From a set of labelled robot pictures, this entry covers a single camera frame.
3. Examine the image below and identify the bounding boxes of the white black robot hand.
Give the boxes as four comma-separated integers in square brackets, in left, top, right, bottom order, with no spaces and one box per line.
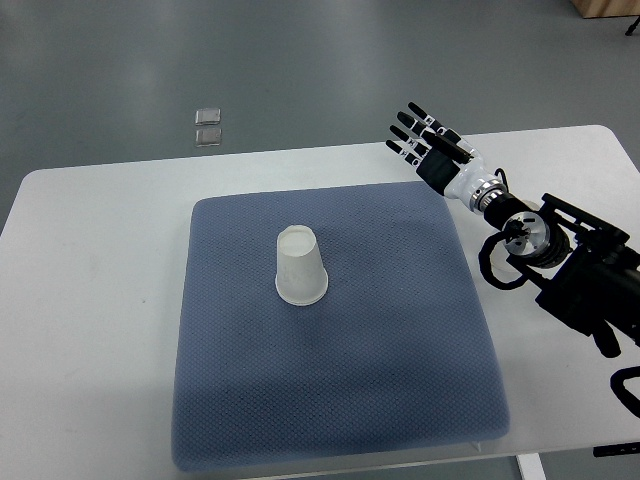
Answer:
[385,102,488,198]

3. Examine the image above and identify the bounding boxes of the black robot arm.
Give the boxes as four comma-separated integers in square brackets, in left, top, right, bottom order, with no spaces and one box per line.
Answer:
[386,103,639,358]

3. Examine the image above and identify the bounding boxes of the white paper cup on mat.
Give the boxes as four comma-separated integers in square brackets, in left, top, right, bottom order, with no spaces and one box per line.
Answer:
[275,225,329,306]

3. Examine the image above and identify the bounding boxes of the wooden box corner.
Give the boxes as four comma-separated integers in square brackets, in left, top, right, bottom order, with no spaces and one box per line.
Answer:
[570,0,639,19]

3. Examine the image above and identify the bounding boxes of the blue-grey textured cushion mat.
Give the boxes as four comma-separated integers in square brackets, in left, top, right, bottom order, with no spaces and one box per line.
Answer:
[172,182,510,471]

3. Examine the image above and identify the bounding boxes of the upper metal floor plate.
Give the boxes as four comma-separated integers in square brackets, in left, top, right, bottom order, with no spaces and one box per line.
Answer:
[195,107,221,125]

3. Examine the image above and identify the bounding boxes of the white table leg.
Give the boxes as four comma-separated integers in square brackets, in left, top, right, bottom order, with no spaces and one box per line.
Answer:
[516,453,547,480]

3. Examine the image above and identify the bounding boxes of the black table control panel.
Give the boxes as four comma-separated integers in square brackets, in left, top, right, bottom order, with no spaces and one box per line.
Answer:
[592,442,640,458]

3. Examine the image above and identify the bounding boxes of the black cable loop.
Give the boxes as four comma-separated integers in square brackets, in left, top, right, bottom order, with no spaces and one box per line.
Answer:
[608,366,640,412]

